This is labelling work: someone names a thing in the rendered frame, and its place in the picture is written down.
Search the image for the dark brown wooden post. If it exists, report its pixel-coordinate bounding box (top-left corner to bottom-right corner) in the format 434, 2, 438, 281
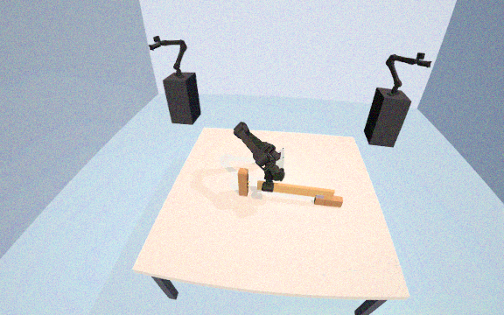
237, 168, 343, 207

